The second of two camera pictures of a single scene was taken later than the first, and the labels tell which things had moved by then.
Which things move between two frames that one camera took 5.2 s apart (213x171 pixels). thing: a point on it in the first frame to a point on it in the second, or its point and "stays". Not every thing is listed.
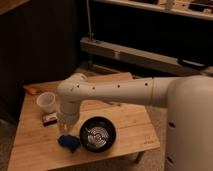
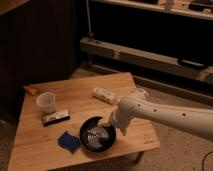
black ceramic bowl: (97, 134) stays
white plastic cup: (46, 101) stays
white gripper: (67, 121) to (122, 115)
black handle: (193, 63) stays
